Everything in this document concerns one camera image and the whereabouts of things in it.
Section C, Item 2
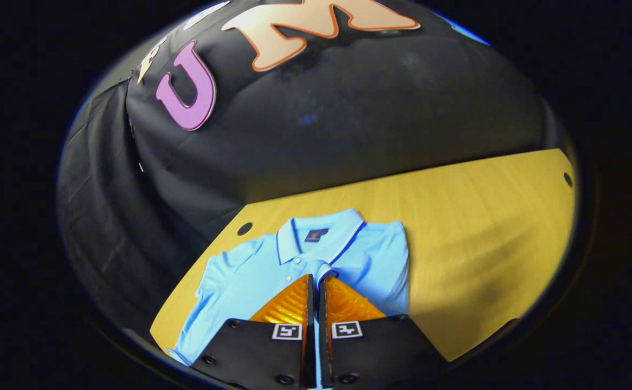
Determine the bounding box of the black backdrop cloth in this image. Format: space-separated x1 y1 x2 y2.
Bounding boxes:
57 0 571 347

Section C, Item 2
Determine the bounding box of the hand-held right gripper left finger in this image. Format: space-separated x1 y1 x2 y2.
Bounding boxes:
191 274 317 388

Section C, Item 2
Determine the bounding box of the light blue polo T-shirt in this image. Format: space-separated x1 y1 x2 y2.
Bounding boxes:
165 209 410 374

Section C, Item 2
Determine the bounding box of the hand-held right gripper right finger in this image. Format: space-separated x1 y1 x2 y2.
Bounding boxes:
319 275 449 388

